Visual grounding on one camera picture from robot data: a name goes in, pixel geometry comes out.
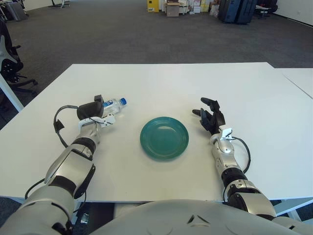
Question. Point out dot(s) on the yellow box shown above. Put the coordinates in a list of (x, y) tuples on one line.
[(152, 6)]

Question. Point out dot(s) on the white bag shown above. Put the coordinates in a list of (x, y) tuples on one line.
[(214, 10)]

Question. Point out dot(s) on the stack of white boxes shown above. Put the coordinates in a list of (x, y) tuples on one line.
[(195, 6)]

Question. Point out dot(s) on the black suitcase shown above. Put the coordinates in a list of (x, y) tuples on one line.
[(227, 11)]

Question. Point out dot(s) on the grey robot torso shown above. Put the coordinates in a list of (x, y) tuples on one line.
[(171, 218)]

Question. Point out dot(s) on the black office chair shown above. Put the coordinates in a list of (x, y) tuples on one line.
[(9, 66)]

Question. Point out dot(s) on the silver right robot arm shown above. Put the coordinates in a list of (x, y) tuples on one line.
[(226, 151)]

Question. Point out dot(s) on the white table leg frame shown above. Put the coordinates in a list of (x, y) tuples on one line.
[(293, 206)]

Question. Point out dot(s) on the dark blue suitcase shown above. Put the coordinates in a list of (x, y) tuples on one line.
[(247, 12)]

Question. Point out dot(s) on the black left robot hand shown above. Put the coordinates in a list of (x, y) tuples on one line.
[(89, 110)]

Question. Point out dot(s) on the green round plate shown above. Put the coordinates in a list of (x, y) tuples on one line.
[(163, 139)]

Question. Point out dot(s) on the small white background table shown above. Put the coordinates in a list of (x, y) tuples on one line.
[(262, 8)]

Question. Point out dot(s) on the brown cardboard box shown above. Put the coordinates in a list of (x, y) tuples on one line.
[(172, 10)]

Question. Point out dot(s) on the clear water bottle blue cap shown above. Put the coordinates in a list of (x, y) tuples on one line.
[(115, 104)]

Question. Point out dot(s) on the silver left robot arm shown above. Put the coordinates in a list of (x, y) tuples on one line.
[(71, 161)]

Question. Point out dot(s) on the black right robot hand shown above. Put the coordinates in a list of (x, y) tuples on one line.
[(215, 117)]

